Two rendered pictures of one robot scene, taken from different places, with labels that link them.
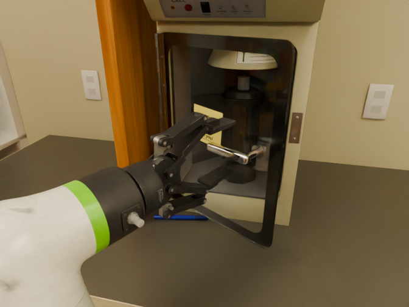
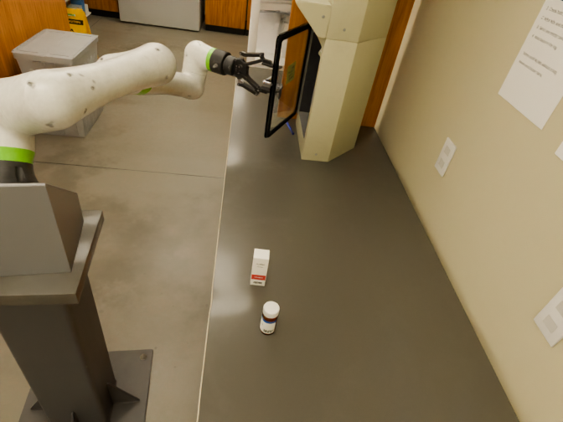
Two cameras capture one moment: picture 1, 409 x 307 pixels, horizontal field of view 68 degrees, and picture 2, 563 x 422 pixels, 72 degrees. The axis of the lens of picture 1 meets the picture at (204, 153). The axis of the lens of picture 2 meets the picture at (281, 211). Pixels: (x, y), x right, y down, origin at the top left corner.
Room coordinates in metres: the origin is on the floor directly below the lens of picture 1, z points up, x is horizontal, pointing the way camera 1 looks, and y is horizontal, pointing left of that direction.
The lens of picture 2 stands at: (0.05, -1.46, 1.75)
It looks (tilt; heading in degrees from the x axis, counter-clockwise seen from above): 39 degrees down; 67
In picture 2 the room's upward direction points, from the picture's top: 10 degrees clockwise
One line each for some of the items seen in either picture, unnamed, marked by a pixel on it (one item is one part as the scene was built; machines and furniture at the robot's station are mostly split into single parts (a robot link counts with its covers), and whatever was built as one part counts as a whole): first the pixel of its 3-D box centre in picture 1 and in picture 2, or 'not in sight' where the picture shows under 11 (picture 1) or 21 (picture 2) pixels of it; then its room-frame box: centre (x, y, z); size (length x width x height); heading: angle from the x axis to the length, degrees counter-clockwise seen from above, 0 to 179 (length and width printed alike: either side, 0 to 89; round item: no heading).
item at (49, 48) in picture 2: not in sight; (63, 64); (-0.59, 1.95, 0.49); 0.60 x 0.42 x 0.33; 77
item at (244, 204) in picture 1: (213, 140); (287, 80); (0.57, -0.02, 1.19); 0.30 x 0.01 x 0.40; 48
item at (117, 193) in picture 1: (111, 205); (221, 63); (0.33, 0.12, 1.20); 0.12 x 0.06 x 0.09; 48
